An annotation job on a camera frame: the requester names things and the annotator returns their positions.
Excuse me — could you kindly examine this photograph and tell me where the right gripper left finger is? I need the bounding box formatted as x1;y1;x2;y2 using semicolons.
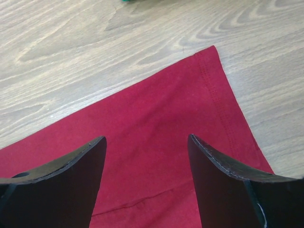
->
0;136;107;228

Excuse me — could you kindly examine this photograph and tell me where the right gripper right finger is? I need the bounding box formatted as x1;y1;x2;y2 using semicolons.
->
188;134;304;228

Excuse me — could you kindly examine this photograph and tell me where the dark red t shirt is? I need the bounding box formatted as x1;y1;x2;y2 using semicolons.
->
0;46;271;228

